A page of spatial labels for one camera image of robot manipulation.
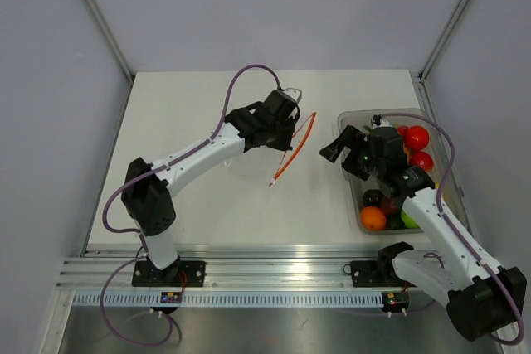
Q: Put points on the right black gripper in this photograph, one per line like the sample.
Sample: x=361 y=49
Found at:
x=348 y=138

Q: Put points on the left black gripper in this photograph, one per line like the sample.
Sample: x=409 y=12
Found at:
x=290 y=123

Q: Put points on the clear orange zip top bag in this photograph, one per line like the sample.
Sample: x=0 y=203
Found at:
x=299 y=138

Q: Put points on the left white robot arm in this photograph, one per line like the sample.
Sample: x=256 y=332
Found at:
x=151 y=186

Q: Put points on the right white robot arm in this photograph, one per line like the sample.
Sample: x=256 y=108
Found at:
x=479 y=294

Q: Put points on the clear plastic food bin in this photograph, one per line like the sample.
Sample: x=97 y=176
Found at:
x=358 y=119

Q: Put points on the dark purple plum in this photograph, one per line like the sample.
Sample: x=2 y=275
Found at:
x=372 y=197

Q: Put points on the red tomato upper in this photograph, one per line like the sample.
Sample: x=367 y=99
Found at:
x=416 y=138

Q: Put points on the red tomato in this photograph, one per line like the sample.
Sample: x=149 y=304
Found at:
x=422 y=160
x=416 y=138

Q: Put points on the red tomato lower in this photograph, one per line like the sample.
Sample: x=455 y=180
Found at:
x=422 y=160

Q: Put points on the dark red apple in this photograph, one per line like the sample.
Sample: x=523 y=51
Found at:
x=389 y=207

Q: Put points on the orange fruit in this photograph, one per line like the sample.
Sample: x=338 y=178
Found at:
x=373 y=219

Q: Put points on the green lime apple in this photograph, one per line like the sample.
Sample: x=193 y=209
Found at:
x=408 y=221

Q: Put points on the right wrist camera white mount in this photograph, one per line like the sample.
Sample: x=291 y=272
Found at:
x=378 y=121

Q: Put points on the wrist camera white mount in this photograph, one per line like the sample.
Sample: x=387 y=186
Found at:
x=378 y=121
x=295 y=94

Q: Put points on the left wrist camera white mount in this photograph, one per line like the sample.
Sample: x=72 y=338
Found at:
x=295 y=94

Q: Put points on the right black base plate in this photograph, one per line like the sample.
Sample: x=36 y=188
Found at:
x=373 y=274

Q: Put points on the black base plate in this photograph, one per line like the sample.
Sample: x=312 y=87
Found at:
x=187 y=273
x=373 y=274

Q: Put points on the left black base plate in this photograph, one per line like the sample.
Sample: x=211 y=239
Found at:
x=187 y=273

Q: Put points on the right aluminium frame post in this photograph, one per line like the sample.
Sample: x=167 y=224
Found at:
x=443 y=39

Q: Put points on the aluminium frame post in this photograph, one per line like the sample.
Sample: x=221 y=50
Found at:
x=443 y=39
x=109 y=39

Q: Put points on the white slotted cable duct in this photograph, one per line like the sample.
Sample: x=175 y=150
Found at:
x=200 y=299

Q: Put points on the aluminium mounting rail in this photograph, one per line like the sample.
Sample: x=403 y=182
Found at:
x=231 y=268

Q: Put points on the left aluminium frame post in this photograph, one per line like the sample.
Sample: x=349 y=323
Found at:
x=109 y=39

